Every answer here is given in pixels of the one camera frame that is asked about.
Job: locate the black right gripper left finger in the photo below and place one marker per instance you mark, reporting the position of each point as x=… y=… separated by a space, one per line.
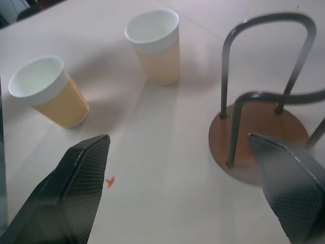
x=68 y=193

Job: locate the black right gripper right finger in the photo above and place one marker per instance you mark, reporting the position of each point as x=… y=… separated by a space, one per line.
x=292 y=188

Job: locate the ribbed tan paper cup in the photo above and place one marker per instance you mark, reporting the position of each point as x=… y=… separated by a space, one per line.
x=54 y=96
x=158 y=50

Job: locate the small orange table mark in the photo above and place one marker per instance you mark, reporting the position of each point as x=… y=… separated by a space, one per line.
x=110 y=181

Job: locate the dark chair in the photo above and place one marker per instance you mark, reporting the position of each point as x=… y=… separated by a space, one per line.
x=17 y=10

